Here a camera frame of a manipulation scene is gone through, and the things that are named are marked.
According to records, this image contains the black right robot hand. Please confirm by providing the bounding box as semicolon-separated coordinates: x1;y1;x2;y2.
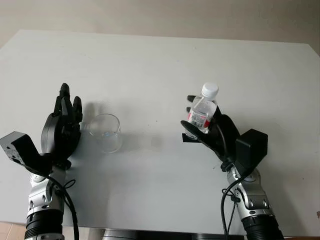
180;94;247;172

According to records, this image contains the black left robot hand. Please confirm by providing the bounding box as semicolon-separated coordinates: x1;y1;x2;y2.
40;83;83;168

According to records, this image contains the clear plastic water bottle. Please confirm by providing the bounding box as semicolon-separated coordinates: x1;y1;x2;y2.
183;82;220;138

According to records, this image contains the clear glass cup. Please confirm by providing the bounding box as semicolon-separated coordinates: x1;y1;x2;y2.
88;113;122;154

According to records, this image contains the black tape strip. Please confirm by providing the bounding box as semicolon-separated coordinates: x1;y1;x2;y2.
181;133;201;144

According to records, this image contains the black robot torso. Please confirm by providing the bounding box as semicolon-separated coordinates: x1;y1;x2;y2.
103;228;247;240

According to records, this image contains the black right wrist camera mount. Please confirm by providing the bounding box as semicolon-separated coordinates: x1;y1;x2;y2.
235;128;269;178

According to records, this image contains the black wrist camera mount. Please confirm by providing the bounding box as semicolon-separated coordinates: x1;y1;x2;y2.
235;128;269;178
0;131;55;176

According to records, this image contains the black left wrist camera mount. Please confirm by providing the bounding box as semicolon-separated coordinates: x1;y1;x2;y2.
0;131;55;176

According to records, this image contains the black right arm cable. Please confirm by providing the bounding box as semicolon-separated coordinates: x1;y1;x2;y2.
219;174;253;240

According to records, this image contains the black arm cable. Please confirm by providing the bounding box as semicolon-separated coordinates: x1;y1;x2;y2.
219;174;253;240
48;174;80;240

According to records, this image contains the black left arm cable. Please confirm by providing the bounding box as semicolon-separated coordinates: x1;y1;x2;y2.
48;174;80;240

